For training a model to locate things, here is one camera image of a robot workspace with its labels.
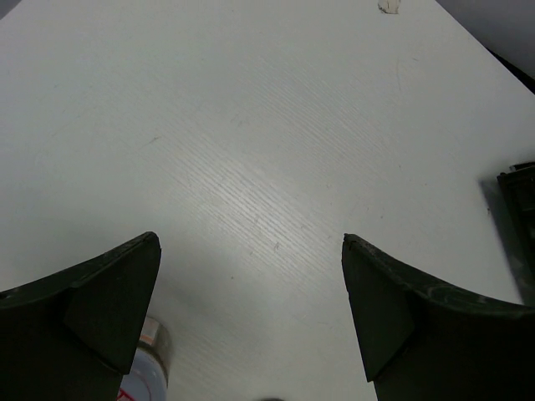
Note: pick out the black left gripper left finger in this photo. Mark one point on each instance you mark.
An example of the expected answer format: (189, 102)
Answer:
(72, 335)

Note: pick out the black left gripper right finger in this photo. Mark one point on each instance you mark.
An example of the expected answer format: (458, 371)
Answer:
(421, 338)

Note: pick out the small white paper scrap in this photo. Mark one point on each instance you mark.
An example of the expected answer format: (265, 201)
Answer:
(390, 7)

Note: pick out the white label lid spice jar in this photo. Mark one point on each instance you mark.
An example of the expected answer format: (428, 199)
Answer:
(149, 373)

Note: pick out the black plastic organizer tray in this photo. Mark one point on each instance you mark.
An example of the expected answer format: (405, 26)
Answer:
(510, 202)

